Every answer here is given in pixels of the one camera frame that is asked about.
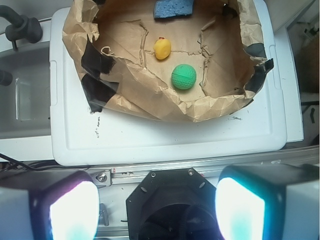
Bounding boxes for crumpled brown paper bag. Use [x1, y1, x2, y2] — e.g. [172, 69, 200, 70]
[62, 0, 274, 122]

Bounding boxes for clear plastic bin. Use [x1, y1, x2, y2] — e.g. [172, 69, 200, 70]
[0, 41, 51, 139]

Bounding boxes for aluminium extrusion rail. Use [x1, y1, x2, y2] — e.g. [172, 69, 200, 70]
[84, 144, 320, 188]

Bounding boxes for silver corner bracket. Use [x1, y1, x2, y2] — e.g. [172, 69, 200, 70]
[90, 169, 112, 189]

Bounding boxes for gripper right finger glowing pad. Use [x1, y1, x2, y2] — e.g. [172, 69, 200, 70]
[215, 164, 320, 240]

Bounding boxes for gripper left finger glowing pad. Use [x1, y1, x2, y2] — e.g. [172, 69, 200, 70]
[0, 170, 100, 240]

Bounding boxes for black clamp mount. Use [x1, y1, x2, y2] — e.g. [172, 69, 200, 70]
[0, 5, 43, 51]

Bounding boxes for green dimpled ball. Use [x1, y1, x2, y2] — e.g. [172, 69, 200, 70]
[171, 64, 197, 90]

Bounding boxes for blue sponge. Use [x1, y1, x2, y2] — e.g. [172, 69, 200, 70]
[153, 0, 194, 19]

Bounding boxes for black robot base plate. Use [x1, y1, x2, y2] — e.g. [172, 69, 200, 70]
[126, 169, 223, 240]

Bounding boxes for yellow rubber duck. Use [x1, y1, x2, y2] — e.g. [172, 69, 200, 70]
[153, 37, 172, 60]

